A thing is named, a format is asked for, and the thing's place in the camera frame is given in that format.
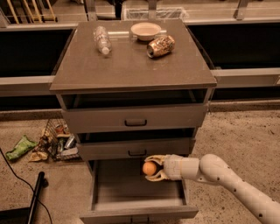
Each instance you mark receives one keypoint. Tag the grey middle drawer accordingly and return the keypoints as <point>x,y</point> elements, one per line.
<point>135,144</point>

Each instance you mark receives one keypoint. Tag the green snack bag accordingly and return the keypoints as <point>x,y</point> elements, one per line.
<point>21,147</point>

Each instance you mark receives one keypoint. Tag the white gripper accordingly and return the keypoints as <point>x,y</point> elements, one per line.
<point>173,167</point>

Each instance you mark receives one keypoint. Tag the wooden chair legs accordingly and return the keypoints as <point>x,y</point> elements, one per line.
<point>28,11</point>

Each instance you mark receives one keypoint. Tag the crushed brown soda can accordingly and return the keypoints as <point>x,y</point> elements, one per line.
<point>160,46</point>

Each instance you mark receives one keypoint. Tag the grey drawer cabinet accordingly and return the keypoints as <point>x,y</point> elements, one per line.
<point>128,68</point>

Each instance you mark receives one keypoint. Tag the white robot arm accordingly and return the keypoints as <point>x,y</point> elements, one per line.
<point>213,170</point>

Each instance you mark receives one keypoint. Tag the clear plastic water bottle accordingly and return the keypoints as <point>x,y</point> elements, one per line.
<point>102,40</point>

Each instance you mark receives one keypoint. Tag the grey top drawer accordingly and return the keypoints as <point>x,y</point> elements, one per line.
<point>127,111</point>

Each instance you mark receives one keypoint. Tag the clear plastic bin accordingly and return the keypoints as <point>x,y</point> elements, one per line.
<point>158,13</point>

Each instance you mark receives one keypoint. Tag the wire basket with trash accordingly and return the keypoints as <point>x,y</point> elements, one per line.
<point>60,142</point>

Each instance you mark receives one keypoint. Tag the orange fruit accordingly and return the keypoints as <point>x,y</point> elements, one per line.
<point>149,168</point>

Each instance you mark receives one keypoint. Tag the white paper bowl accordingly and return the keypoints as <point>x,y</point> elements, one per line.
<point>145,31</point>

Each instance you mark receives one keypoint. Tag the crumpled yellow wrapper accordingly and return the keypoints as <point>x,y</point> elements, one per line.
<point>38,156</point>

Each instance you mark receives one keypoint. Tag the grey drawer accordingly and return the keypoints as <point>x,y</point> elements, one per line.
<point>127,111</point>
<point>121,194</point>
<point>135,144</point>

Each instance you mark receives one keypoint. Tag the grey bottom drawer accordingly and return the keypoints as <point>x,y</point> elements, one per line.
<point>121,194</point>

